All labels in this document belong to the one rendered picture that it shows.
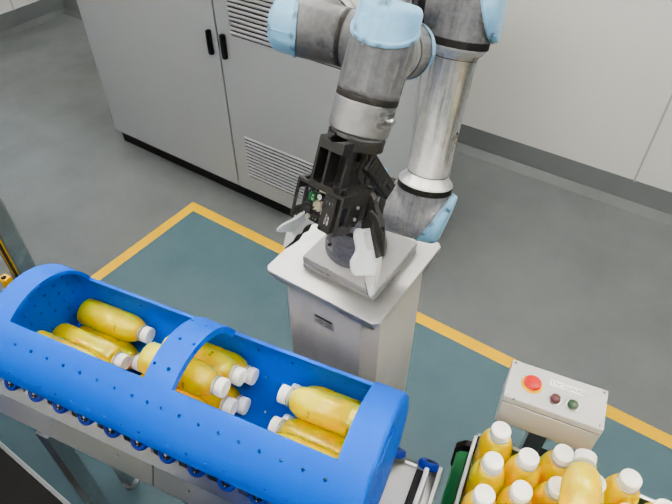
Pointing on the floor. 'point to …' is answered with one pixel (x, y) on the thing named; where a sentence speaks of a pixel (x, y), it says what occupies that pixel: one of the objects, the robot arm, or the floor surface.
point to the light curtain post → (13, 245)
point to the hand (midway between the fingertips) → (328, 271)
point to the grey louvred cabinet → (224, 93)
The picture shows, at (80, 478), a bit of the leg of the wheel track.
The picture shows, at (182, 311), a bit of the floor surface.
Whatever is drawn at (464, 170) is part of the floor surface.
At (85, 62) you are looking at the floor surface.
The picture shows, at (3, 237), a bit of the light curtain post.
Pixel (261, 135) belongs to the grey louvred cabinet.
